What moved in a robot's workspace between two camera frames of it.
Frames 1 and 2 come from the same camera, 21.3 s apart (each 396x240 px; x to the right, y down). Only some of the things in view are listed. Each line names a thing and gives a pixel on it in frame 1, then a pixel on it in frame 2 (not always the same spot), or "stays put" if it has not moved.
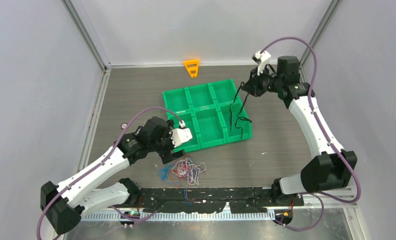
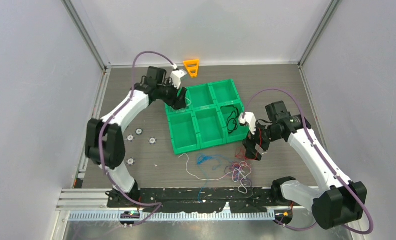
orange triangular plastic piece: [190, 69] stays put
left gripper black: [166, 155] to [177, 102]
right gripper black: [252, 86] to [250, 143]
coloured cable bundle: [181, 172] to [214, 167]
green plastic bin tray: [216, 113] stays put
